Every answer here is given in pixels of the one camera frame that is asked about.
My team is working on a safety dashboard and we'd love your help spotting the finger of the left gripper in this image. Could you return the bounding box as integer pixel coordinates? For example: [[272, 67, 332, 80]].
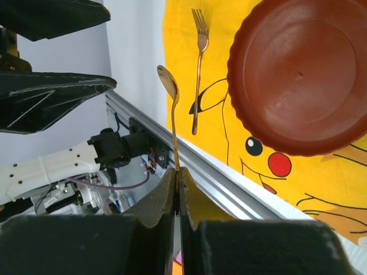
[[1, 72, 117, 135], [1, 0, 111, 41]]

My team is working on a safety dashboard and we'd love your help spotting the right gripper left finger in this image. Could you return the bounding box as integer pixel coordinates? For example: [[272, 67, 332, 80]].
[[1, 168, 175, 274]]

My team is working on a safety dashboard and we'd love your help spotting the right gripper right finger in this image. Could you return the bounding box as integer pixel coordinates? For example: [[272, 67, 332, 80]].
[[178, 167, 354, 274]]

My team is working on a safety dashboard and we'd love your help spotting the yellow Pikachu placemat cloth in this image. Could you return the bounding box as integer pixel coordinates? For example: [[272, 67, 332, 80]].
[[163, 1, 366, 248]]

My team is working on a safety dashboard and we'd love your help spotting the gold spoon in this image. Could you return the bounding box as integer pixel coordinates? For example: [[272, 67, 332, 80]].
[[157, 65, 180, 172]]

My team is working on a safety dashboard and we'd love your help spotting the gold fork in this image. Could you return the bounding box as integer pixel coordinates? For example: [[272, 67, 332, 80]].
[[192, 9, 209, 135]]

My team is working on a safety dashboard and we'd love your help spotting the red round plate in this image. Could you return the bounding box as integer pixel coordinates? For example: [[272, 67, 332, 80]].
[[227, 1, 366, 156]]

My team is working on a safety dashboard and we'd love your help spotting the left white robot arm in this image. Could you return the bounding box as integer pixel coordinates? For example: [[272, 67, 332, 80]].
[[1, 1, 130, 204]]

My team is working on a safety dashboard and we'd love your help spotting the aluminium mounting rail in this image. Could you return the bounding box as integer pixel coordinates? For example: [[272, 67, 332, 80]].
[[106, 92, 307, 220]]

